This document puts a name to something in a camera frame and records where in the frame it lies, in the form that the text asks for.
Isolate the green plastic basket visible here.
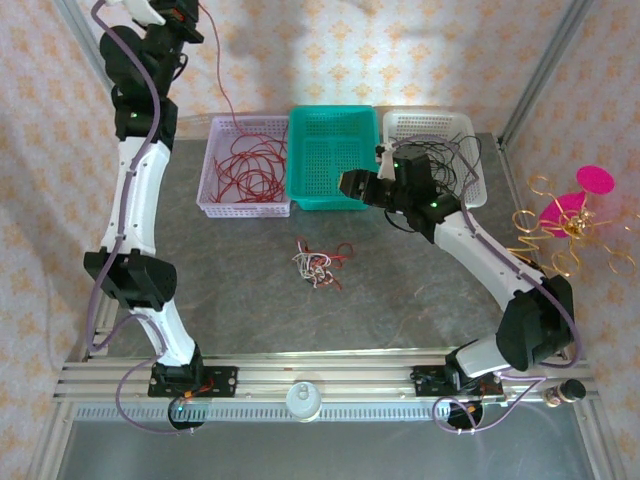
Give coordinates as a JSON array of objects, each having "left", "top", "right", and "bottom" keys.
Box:
[{"left": 287, "top": 105, "right": 380, "bottom": 211}]

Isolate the white plastic basket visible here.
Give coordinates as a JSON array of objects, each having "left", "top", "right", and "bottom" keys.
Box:
[{"left": 382, "top": 109, "right": 489, "bottom": 209}]

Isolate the lavender plastic basket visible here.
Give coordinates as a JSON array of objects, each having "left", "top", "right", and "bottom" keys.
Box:
[{"left": 195, "top": 115, "right": 293, "bottom": 220}]

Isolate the white round knob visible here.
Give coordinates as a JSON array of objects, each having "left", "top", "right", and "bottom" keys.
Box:
[{"left": 284, "top": 382, "right": 324, "bottom": 424}]

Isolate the black cylindrical knob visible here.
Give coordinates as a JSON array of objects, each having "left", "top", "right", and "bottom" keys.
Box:
[{"left": 544, "top": 378, "right": 587, "bottom": 407}]

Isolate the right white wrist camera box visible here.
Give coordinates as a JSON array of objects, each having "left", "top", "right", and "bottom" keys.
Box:
[{"left": 375, "top": 142, "right": 397, "bottom": 181}]

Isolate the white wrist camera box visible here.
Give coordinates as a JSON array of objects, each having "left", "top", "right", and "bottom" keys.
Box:
[
  {"left": 117, "top": 0, "right": 166, "bottom": 26},
  {"left": 375, "top": 142, "right": 397, "bottom": 181}
]

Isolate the black cable pile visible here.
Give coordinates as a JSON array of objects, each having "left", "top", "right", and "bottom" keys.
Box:
[{"left": 389, "top": 133, "right": 484, "bottom": 197}]

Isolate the aluminium frame post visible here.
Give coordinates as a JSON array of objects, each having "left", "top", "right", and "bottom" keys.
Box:
[
  {"left": 497, "top": 0, "right": 599, "bottom": 149},
  {"left": 52, "top": 0, "right": 154, "bottom": 151}
]

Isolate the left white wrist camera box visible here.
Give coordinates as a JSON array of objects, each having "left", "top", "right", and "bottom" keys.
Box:
[{"left": 117, "top": 0, "right": 166, "bottom": 26}]

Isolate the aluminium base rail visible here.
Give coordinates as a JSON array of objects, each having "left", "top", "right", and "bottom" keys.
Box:
[{"left": 54, "top": 349, "right": 592, "bottom": 402}]

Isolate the pink and gold wire ornament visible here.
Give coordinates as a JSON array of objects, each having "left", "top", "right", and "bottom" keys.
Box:
[{"left": 504, "top": 163, "right": 640, "bottom": 277}]

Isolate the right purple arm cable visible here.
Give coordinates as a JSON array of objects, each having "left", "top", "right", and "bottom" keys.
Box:
[{"left": 389, "top": 133, "right": 584, "bottom": 436}]

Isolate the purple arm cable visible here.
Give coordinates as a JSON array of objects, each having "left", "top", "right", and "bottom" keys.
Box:
[
  {"left": 389, "top": 133, "right": 584, "bottom": 436},
  {"left": 87, "top": 0, "right": 201, "bottom": 436}
]

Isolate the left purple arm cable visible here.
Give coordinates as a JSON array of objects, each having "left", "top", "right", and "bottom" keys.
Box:
[{"left": 87, "top": 0, "right": 201, "bottom": 436}]

